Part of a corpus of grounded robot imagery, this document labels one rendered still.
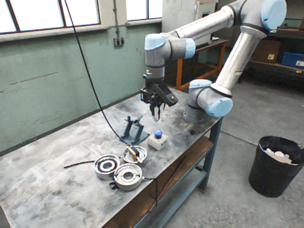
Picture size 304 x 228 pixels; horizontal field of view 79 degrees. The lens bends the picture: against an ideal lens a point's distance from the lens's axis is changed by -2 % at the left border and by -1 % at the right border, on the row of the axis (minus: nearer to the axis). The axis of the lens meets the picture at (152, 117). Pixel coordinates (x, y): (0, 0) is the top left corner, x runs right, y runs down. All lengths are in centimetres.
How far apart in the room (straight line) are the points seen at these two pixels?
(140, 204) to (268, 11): 98
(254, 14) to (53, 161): 104
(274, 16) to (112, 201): 92
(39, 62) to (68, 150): 139
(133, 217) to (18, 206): 46
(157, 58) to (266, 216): 149
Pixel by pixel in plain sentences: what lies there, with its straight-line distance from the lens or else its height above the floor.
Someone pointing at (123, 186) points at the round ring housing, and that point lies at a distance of 73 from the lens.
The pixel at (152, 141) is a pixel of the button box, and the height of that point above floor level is 83.
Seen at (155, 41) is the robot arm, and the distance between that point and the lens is 70.
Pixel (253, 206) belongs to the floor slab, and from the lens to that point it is 184.
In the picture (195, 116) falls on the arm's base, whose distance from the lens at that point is 108.
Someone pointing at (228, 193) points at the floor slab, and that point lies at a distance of 184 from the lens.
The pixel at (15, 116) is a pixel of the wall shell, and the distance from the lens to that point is 230.
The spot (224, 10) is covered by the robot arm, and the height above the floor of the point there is 136.
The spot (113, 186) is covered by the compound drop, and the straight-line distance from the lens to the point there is 77.
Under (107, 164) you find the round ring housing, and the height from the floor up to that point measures 81.
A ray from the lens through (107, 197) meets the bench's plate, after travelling 75.
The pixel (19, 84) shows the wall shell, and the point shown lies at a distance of 221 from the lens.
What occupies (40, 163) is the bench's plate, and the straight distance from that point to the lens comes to 97.
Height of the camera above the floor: 140
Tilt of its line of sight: 32 degrees down
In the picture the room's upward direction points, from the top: straight up
